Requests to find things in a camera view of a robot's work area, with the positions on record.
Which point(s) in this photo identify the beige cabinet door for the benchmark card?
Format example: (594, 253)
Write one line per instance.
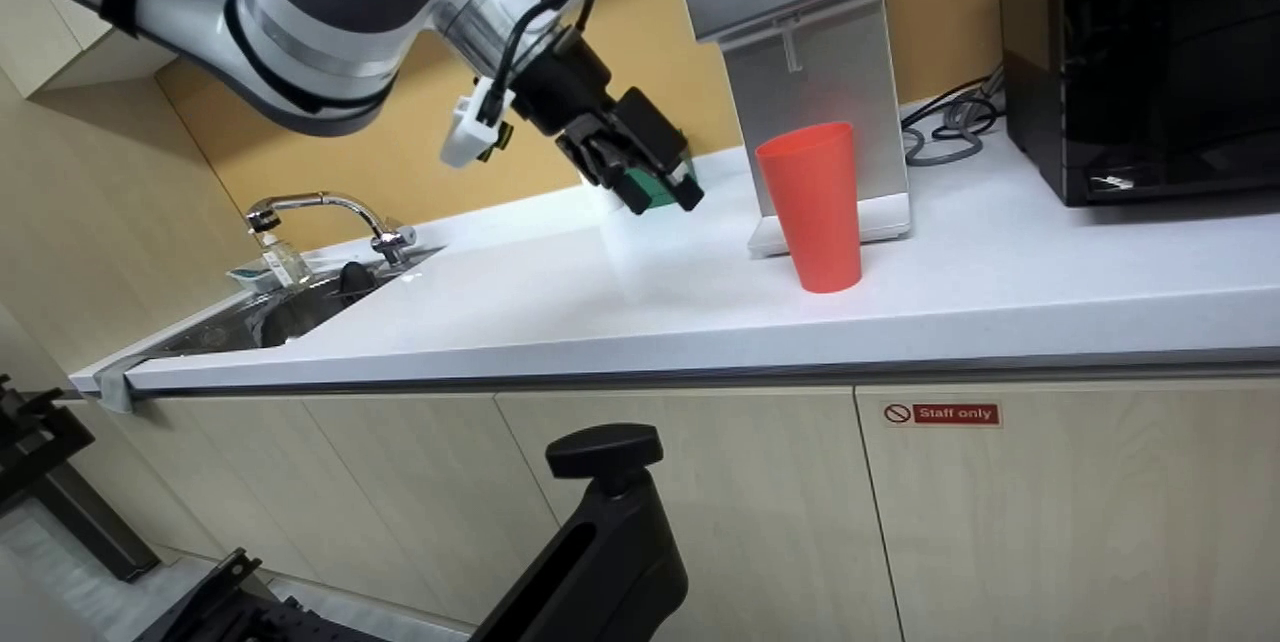
(230, 472)
(1080, 522)
(740, 502)
(420, 492)

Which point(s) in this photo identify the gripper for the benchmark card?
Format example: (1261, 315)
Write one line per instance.
(585, 87)

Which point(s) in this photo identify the black frame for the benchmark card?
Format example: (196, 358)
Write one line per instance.
(235, 612)

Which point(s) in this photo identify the red plastic cup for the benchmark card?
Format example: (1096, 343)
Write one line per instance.
(815, 212)

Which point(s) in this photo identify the clear soap dish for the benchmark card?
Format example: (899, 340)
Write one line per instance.
(250, 275)

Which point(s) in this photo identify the steel sink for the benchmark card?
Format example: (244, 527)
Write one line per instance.
(260, 322)

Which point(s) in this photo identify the clear soap bottle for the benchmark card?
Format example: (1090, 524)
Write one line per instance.
(283, 262)

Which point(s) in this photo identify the red warning sticker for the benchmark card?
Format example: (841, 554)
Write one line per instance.
(942, 414)

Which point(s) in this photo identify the black appliance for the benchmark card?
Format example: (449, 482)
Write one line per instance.
(1160, 52)

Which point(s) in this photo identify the grey tape strip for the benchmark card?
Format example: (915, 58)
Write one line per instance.
(115, 387)

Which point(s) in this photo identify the black stand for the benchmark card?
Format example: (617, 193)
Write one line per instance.
(45, 462)

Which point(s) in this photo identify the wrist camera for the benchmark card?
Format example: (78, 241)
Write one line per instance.
(472, 127)

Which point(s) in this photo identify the chrome tap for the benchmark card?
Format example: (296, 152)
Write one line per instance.
(345, 205)

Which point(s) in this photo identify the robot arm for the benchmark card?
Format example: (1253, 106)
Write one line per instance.
(330, 12)

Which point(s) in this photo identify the silver water dispenser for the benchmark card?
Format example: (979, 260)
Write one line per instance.
(810, 42)

